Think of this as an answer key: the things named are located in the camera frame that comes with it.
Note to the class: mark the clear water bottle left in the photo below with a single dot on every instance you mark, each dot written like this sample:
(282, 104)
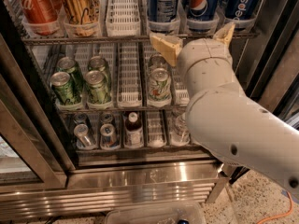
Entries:
(180, 133)

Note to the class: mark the blue pepsi can back label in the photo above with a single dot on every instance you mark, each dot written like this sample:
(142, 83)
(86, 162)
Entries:
(162, 15)

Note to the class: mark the silver blue can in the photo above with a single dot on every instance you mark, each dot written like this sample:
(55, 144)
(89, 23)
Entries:
(108, 139)
(106, 118)

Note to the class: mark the silver can rear left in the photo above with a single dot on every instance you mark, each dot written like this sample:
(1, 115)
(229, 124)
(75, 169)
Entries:
(82, 118)

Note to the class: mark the green can rear left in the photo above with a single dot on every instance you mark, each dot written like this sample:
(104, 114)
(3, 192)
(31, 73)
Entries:
(70, 66)

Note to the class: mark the gold soda can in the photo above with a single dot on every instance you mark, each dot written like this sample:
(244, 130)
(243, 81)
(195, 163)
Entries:
(82, 15)

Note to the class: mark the stainless steel display fridge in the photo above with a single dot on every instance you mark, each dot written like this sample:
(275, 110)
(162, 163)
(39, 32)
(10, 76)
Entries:
(46, 171)

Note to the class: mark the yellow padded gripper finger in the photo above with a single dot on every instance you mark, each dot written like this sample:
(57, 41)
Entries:
(225, 34)
(169, 46)

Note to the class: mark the white green can rear middle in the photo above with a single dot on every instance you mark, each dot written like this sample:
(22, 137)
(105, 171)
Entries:
(156, 61)

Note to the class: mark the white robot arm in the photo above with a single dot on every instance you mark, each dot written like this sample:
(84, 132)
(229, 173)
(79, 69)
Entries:
(222, 118)

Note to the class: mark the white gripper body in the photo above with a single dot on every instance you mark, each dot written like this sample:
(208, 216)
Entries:
(203, 54)

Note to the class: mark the white plastic shelf glide tray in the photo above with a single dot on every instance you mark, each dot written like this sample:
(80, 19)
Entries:
(123, 18)

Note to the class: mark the red coca-cola can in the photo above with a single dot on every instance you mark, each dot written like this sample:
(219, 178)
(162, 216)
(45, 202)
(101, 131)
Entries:
(42, 16)

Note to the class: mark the silver can front left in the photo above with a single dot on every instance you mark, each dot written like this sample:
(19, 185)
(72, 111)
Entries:
(84, 135)

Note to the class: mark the silver blue can front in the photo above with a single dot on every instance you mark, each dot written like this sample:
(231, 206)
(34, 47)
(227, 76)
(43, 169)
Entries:
(108, 139)

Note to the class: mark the blue pepsi can logo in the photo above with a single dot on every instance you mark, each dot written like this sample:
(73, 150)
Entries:
(200, 11)

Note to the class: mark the wire shelf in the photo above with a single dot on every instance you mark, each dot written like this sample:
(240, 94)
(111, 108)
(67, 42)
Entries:
(43, 41)
(86, 109)

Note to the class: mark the top wire shelf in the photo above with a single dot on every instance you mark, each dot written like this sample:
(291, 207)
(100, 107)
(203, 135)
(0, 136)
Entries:
(43, 41)

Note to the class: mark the middle wire shelf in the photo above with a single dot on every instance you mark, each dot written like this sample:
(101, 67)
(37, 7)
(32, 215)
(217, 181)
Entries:
(86, 109)

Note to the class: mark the blue pepsi can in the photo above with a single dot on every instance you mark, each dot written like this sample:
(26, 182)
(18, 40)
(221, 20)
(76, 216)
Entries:
(240, 10)

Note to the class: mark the dark juice bottle white cap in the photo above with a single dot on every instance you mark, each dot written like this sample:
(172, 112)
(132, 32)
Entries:
(134, 131)

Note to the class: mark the green can front left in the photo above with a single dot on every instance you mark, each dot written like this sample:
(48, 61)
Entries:
(64, 88)

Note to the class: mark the silver blue can rear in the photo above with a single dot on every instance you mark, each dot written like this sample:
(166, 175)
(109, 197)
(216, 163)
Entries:
(106, 118)

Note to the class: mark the white green can front middle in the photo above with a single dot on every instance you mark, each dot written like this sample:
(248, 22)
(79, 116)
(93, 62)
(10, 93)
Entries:
(159, 85)

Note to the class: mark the white green can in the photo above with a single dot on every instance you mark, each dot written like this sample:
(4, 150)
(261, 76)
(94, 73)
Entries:
(156, 61)
(159, 85)

